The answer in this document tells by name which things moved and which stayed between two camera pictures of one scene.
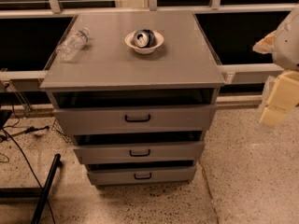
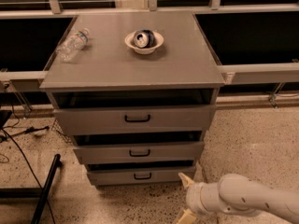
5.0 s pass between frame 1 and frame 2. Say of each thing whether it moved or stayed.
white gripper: moved
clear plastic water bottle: stayed
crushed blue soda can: stayed
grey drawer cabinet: stayed
